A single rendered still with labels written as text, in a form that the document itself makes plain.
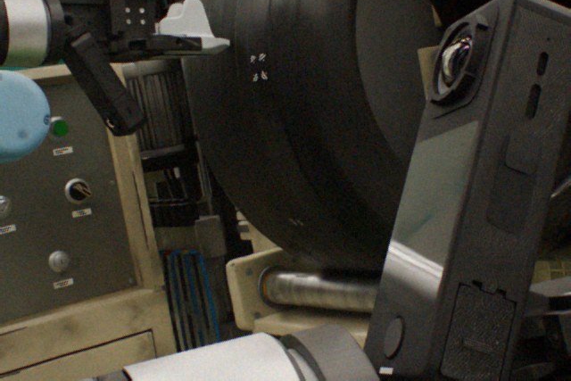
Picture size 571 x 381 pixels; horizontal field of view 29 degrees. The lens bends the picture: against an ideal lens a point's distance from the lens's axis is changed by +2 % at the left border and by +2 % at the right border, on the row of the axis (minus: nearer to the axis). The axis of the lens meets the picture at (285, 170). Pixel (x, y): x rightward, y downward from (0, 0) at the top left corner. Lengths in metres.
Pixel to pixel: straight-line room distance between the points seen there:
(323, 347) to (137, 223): 1.47
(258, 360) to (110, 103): 0.88
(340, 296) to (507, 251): 1.06
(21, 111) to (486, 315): 0.68
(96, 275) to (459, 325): 1.48
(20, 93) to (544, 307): 0.69
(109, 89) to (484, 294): 0.88
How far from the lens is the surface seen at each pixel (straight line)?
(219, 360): 0.27
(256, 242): 1.65
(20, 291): 1.70
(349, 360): 0.27
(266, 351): 0.27
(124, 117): 1.14
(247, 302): 1.50
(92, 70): 1.13
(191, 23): 1.18
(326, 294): 1.37
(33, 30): 1.10
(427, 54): 1.88
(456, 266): 0.28
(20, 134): 0.93
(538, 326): 0.29
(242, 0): 1.22
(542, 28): 0.31
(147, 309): 1.73
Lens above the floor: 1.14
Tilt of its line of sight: 3 degrees down
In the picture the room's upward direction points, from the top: 11 degrees counter-clockwise
